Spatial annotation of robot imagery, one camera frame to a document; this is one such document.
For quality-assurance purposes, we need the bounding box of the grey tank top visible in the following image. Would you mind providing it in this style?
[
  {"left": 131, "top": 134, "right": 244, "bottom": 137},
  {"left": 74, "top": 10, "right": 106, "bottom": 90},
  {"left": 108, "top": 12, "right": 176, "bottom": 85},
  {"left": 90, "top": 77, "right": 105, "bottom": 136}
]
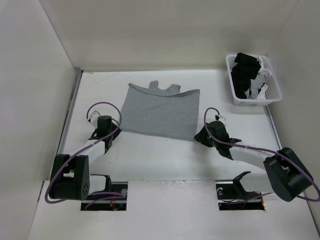
[{"left": 121, "top": 80, "right": 200, "bottom": 141}]

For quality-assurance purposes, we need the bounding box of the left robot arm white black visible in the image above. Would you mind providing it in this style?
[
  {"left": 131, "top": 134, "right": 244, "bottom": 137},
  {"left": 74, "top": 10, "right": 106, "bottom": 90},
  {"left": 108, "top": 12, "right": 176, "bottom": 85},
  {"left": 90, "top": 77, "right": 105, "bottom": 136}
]
[{"left": 46, "top": 115, "right": 121, "bottom": 202}]

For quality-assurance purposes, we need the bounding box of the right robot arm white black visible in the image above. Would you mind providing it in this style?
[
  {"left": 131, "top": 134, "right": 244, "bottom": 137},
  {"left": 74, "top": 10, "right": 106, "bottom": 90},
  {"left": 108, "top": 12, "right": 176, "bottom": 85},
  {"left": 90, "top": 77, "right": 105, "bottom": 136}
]
[{"left": 194, "top": 120, "right": 313, "bottom": 202}]

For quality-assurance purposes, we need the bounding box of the white tank top in basket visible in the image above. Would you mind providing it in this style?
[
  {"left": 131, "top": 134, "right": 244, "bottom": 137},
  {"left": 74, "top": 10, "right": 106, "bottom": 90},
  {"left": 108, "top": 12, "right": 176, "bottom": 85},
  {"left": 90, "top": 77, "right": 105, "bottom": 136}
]
[{"left": 244, "top": 56, "right": 272, "bottom": 100}]

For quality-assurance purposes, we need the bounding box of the black tank top in basket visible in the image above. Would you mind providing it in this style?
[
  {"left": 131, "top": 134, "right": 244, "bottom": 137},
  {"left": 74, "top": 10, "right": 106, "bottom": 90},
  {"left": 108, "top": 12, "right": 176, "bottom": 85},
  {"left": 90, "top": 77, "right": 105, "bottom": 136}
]
[{"left": 231, "top": 52, "right": 261, "bottom": 99}]

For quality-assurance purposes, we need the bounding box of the white perforated plastic basket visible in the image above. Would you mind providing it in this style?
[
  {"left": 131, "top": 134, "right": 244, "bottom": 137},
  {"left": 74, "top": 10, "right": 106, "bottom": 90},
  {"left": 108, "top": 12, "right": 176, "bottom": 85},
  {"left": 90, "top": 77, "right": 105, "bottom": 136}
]
[{"left": 225, "top": 54, "right": 283, "bottom": 107}]

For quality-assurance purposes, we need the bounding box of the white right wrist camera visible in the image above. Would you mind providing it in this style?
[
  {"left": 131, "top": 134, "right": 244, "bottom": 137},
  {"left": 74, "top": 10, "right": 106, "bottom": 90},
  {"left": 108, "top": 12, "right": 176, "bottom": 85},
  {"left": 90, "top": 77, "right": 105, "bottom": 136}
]
[{"left": 215, "top": 114, "right": 226, "bottom": 122}]

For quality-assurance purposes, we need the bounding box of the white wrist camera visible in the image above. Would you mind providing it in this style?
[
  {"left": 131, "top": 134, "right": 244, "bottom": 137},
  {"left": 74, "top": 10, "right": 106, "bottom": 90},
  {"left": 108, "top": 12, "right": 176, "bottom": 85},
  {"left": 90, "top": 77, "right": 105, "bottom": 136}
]
[
  {"left": 87, "top": 110, "right": 101, "bottom": 128},
  {"left": 215, "top": 114, "right": 226, "bottom": 122}
]

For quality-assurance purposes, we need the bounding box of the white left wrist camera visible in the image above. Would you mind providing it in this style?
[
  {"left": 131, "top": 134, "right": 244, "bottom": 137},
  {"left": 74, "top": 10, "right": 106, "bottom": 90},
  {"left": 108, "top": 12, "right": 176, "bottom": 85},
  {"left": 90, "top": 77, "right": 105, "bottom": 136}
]
[{"left": 87, "top": 110, "right": 101, "bottom": 128}]

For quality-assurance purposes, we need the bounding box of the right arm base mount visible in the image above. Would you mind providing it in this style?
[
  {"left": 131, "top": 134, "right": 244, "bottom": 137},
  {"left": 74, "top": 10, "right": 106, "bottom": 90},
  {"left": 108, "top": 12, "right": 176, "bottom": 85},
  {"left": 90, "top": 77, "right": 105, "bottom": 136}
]
[{"left": 215, "top": 180, "right": 265, "bottom": 211}]

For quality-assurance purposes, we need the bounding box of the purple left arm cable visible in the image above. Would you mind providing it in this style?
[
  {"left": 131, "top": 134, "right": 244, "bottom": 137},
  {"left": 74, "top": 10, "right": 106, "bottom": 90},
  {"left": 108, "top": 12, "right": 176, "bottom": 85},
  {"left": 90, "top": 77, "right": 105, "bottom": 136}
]
[{"left": 44, "top": 101, "right": 126, "bottom": 210}]

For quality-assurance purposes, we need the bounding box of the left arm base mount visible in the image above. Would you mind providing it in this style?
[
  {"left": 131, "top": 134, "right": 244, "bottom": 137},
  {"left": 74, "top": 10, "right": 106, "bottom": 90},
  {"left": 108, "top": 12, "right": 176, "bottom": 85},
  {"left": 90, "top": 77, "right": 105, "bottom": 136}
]
[{"left": 80, "top": 181, "right": 129, "bottom": 212}]

